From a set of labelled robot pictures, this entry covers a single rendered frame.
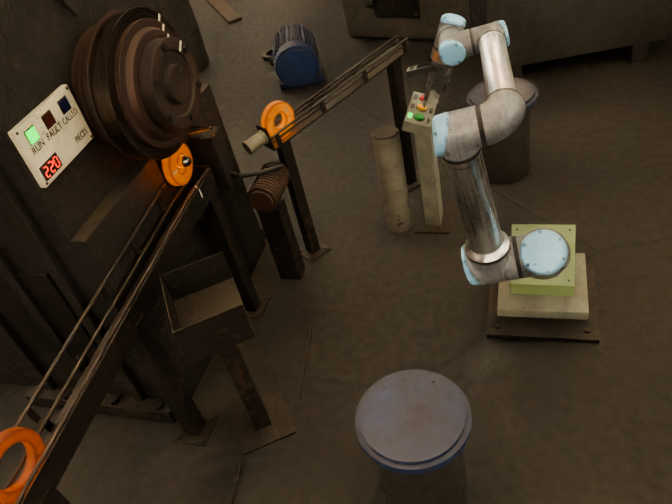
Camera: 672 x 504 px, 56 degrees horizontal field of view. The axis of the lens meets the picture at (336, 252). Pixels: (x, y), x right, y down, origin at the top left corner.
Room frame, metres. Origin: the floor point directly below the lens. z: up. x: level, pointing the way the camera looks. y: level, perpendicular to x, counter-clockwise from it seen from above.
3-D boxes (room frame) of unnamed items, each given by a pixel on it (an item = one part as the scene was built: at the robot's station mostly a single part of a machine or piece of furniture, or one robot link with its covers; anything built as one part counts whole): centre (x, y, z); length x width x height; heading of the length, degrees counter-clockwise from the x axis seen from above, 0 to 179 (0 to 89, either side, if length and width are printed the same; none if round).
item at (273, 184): (2.22, 0.20, 0.27); 0.22 x 0.13 x 0.53; 156
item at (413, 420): (1.01, -0.09, 0.22); 0.32 x 0.32 x 0.43
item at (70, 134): (1.71, 0.69, 1.15); 0.26 x 0.02 x 0.18; 156
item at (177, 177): (1.98, 0.46, 0.81); 0.16 x 0.03 x 0.16; 156
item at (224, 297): (1.40, 0.41, 0.36); 0.26 x 0.20 x 0.72; 11
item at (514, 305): (1.65, -0.74, 0.10); 0.32 x 0.32 x 0.04; 67
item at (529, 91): (2.56, -0.92, 0.22); 0.32 x 0.32 x 0.43
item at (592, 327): (1.65, -0.74, 0.04); 0.40 x 0.40 x 0.08; 67
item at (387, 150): (2.33, -0.33, 0.26); 0.12 x 0.12 x 0.52
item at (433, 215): (2.30, -0.49, 0.31); 0.24 x 0.16 x 0.62; 156
